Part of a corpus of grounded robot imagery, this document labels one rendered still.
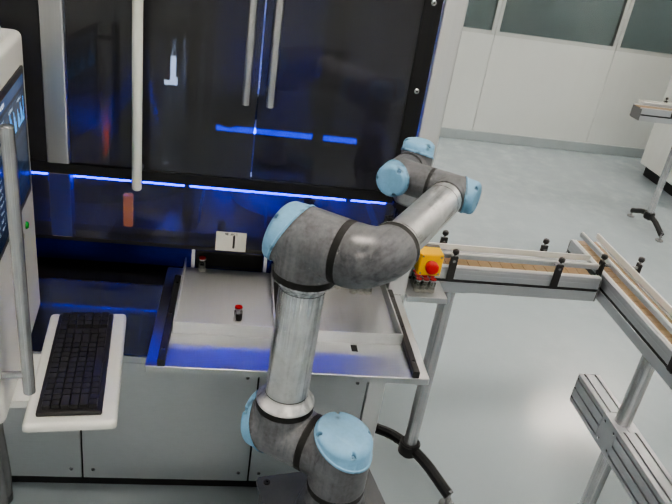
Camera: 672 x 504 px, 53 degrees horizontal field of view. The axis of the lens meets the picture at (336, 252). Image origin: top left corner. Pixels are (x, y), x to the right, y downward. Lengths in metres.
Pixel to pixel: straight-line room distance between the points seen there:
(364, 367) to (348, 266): 0.67
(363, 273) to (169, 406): 1.29
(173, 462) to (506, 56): 5.31
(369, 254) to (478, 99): 5.82
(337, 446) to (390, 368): 0.49
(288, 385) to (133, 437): 1.15
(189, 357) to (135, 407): 0.62
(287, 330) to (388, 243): 0.26
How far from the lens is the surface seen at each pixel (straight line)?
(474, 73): 6.80
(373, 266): 1.11
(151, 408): 2.30
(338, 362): 1.74
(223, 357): 1.71
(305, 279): 1.16
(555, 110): 7.19
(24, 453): 2.50
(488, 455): 2.96
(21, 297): 1.48
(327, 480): 1.35
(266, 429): 1.36
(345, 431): 1.34
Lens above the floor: 1.91
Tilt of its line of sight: 27 degrees down
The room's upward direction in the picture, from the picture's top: 9 degrees clockwise
